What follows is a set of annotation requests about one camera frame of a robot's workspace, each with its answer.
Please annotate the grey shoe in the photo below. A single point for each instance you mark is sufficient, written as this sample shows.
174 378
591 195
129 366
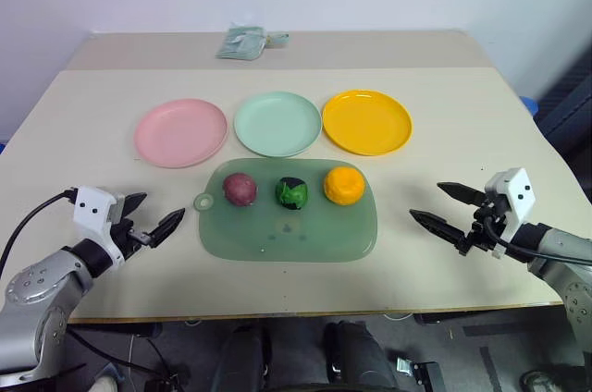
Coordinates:
546 382

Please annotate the dark blue chair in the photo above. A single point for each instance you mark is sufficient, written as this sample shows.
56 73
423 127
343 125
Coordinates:
568 110

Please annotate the small green wrapped item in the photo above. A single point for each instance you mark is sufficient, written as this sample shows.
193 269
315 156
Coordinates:
277 37

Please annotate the pink plate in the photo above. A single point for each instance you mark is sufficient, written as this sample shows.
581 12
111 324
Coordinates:
180 132

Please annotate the light shoe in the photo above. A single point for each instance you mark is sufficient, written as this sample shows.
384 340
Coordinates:
107 380

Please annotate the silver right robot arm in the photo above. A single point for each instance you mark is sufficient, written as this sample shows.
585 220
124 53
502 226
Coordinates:
562 253

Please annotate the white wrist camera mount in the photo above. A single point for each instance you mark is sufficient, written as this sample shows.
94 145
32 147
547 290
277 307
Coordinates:
94 209
515 200

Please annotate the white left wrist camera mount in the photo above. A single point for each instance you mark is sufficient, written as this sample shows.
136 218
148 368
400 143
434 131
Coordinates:
94 209

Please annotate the blue plastic object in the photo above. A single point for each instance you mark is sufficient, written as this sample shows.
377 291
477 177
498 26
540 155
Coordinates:
531 104

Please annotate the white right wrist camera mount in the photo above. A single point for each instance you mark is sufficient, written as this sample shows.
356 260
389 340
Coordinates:
515 200

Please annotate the purple red round fruit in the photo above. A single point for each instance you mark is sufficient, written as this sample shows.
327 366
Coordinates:
239 188

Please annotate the yellow plate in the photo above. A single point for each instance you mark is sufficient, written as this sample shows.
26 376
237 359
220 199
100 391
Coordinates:
366 122

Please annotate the orange fruit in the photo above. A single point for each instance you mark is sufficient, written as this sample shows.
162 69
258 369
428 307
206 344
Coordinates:
344 186

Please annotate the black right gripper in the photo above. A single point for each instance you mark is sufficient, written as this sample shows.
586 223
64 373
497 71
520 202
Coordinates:
483 230

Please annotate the green round fruit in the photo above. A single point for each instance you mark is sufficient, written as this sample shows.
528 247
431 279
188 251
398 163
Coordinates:
291 193

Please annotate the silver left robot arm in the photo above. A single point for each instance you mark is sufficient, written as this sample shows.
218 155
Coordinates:
32 285

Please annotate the translucent green cutting board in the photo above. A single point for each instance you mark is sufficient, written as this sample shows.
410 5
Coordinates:
287 235

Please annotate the light green plate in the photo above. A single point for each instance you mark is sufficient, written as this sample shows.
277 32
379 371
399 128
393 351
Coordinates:
277 123

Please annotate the black metal bracket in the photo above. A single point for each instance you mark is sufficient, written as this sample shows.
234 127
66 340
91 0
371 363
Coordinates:
422 373

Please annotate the green plastic packet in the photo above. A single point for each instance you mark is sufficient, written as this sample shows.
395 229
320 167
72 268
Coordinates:
239 44

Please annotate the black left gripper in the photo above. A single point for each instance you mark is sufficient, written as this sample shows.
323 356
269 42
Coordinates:
124 237

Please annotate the dark rounded shape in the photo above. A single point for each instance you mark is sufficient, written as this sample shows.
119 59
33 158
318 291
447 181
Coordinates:
244 357
358 355

